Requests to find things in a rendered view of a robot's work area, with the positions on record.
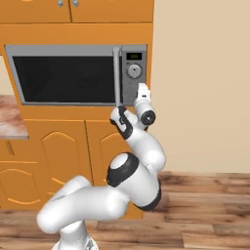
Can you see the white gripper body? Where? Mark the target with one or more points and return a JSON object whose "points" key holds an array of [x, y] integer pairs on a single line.
{"points": [[143, 87]]}

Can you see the black glass microwave door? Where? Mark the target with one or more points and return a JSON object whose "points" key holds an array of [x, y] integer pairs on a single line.
{"points": [[65, 79]]}

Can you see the grey round cupboard knob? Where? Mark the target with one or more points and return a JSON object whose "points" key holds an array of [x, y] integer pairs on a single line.
{"points": [[60, 3], [75, 3]]}

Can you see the orange drawer front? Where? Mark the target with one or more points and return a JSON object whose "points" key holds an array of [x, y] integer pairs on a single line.
{"points": [[24, 151]]}

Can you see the grey microwave oven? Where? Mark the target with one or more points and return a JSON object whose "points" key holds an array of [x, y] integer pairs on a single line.
{"points": [[134, 88]]}

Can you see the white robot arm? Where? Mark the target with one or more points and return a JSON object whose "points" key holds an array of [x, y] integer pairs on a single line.
{"points": [[140, 182]]}

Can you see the orange plain cupboard door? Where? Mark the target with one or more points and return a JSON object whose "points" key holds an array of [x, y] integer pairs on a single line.
{"points": [[32, 9], [110, 9]]}

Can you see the orange tall cabinet frame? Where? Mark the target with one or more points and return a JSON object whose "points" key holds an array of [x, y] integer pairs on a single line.
{"points": [[81, 33]]}

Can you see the orange wide arched cupboard door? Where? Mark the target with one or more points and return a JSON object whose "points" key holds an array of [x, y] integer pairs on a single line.
{"points": [[19, 185]]}

